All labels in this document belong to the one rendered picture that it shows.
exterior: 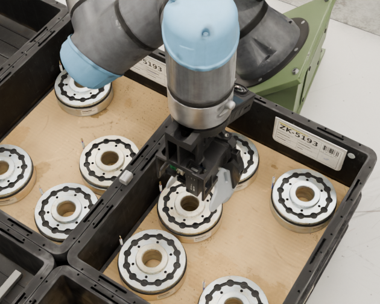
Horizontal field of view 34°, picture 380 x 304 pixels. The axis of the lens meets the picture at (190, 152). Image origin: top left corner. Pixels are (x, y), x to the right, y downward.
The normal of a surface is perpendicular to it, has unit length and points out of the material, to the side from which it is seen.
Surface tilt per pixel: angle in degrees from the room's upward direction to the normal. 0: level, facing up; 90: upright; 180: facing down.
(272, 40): 38
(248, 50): 67
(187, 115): 90
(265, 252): 0
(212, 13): 0
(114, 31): 54
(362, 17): 0
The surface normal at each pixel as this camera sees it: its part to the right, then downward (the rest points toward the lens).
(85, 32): -0.59, -0.14
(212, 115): 0.32, 0.77
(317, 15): -0.65, -0.62
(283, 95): -0.39, 0.76
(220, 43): 0.53, 0.67
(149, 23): -0.11, 0.62
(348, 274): -0.01, -0.57
